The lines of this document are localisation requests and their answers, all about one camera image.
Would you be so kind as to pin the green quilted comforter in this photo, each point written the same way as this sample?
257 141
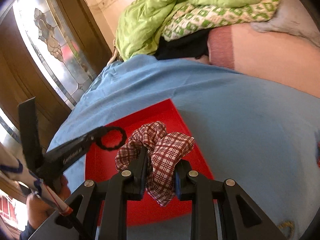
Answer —
144 22

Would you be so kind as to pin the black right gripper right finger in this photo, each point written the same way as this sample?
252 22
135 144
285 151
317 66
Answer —
221 206

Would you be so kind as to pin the red plaid fabric scrunchie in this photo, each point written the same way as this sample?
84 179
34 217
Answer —
165 150

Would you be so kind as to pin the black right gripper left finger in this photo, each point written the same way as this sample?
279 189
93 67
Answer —
99 209

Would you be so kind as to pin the white marked stick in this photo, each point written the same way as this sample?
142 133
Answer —
16 171

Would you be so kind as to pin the red patterned scrunchie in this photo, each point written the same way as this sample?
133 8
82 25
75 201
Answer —
317 149

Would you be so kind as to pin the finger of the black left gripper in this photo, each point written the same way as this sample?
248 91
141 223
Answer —
59 159

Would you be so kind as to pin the stained glass door window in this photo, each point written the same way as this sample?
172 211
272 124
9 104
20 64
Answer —
54 49

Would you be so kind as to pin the pink bolster cushion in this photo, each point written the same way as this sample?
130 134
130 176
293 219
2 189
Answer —
278 57

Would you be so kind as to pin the gloved orange hand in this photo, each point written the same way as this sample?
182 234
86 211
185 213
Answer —
38 211

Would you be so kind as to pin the grey textured pillow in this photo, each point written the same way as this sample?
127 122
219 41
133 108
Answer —
291 18

